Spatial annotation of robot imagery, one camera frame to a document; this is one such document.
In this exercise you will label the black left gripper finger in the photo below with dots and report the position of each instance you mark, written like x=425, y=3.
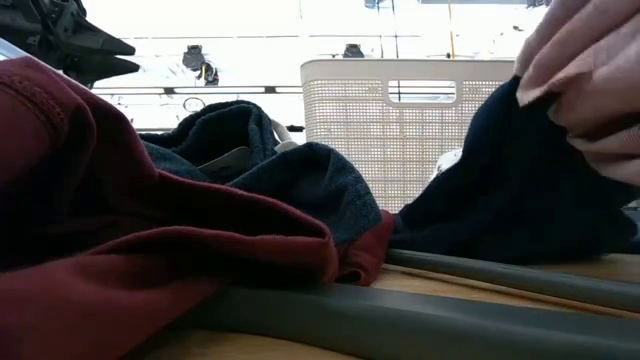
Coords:
x=100, y=45
x=105, y=67

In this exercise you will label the maroon cloth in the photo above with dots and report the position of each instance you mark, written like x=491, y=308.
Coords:
x=75, y=200

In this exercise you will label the dark blue heathered hoodie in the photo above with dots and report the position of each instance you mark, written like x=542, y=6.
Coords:
x=310, y=185

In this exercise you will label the white handwritten paper tag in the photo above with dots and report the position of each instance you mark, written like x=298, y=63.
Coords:
x=446, y=161

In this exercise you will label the navy underwear cloth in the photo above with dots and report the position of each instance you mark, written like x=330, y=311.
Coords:
x=500, y=200

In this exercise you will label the pink cloth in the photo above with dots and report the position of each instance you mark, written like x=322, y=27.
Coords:
x=590, y=60

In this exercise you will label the clear plastic bin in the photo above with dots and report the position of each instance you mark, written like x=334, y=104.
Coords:
x=7, y=50

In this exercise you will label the black ceiling-hung device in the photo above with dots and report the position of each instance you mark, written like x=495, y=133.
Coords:
x=193, y=56

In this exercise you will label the grey hoodie neck label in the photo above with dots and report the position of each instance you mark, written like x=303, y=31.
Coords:
x=227, y=164

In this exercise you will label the black device on stand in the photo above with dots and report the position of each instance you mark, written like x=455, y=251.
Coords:
x=296, y=128

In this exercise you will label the small black ceiling fixture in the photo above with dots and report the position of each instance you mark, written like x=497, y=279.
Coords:
x=353, y=51

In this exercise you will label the white perforated plastic basket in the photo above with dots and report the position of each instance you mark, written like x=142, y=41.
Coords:
x=350, y=125

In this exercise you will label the grey plastic frame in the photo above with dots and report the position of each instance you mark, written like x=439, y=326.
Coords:
x=400, y=325

